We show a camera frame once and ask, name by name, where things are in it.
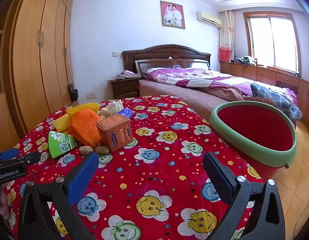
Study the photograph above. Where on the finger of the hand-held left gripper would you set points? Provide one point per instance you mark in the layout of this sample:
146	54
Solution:
32	157
9	153

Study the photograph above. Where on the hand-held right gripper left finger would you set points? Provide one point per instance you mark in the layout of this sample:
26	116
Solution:
83	177

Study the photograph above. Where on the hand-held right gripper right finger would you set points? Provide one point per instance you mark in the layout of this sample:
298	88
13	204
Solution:
219	177

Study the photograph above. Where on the yellow foam net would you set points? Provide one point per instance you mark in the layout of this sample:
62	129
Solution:
61	123
82	107

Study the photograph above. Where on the orange foam net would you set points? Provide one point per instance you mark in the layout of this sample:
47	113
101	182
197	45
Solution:
84	127

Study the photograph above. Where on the orange cardboard box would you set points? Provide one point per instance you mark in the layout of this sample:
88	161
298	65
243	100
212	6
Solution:
115	135

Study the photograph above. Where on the red bin with green rim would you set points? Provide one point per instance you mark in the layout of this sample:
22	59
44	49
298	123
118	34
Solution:
254	130

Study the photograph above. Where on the white tissue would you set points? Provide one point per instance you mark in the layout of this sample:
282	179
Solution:
112	108

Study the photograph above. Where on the purple packet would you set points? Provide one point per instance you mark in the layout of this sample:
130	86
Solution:
126	112

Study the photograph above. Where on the person's left hand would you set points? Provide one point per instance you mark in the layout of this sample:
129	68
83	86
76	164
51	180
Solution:
4	206

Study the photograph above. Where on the peanut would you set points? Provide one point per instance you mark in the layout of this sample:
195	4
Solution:
86	150
102	150

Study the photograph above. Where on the red smiley printed cloth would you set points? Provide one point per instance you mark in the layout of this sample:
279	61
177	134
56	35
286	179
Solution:
157	155

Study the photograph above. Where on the pink frilled blanket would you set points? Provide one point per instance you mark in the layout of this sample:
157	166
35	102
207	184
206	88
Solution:
227	93

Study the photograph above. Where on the light wooden wardrobe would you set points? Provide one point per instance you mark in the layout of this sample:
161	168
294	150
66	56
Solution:
32	67

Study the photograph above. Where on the dark wooden nightstand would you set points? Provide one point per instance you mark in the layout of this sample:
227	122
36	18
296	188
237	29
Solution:
124	88

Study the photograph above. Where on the blue plaid cloth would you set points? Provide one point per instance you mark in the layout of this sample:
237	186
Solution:
277	97

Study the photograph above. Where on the purple striped quilt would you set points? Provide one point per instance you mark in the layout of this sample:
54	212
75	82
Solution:
194	76

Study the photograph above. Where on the pink cloth on nightstand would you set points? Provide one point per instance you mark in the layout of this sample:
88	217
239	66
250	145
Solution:
127	75

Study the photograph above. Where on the low wooden cabinet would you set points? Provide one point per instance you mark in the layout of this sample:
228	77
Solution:
269	76

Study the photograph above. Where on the dark clothes pile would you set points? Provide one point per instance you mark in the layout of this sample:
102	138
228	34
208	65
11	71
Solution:
247	60

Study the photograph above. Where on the dark wooden headboard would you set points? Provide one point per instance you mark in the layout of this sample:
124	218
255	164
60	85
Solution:
167	55

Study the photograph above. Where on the white and red curtain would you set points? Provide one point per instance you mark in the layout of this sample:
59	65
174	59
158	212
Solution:
227	37

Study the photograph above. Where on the wooden framed window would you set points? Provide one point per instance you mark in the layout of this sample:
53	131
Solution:
272	40

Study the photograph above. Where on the black charger on wall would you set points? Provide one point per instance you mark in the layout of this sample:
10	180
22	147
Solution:
73	93

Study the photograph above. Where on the wall socket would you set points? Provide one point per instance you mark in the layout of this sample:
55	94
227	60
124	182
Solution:
91	95

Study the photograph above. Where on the framed wall photo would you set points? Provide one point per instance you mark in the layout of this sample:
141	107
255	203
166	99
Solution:
172	15

